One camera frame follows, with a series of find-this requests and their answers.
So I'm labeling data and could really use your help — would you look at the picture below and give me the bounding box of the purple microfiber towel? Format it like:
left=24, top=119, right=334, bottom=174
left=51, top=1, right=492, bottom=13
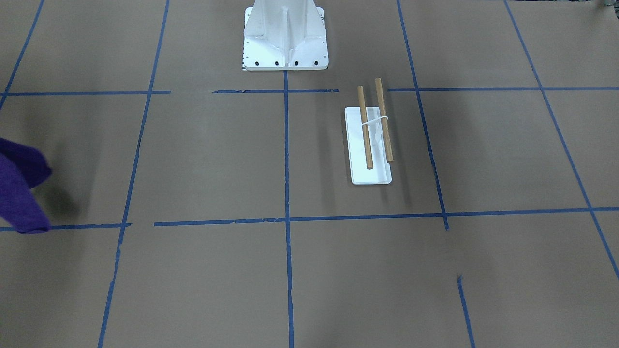
left=0, top=138, right=52, bottom=235

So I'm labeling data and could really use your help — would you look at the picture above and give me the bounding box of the white wooden-bar towel rack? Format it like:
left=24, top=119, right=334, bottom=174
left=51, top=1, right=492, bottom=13
left=344, top=77, right=395, bottom=185

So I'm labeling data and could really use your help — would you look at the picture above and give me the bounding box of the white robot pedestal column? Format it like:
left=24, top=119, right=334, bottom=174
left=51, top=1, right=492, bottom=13
left=242, top=0, right=329, bottom=71

